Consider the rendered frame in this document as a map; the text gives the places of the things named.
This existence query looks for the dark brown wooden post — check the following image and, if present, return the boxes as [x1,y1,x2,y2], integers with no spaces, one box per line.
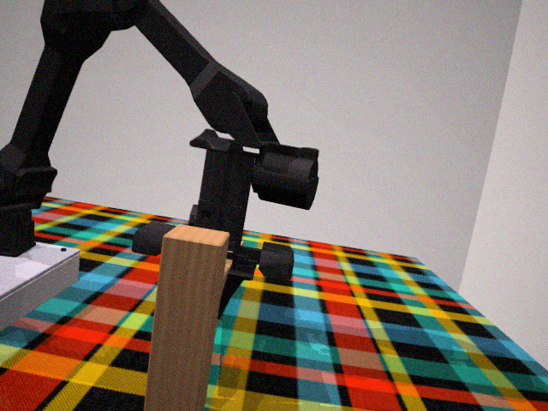
[144,224,229,411]

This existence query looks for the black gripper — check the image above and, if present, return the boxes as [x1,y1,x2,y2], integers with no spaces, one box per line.
[132,189,295,319]

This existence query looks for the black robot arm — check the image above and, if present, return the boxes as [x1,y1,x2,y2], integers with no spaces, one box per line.
[0,0,319,258]

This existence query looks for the wooden side rail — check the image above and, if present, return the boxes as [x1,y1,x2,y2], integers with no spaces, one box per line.
[217,241,244,326]

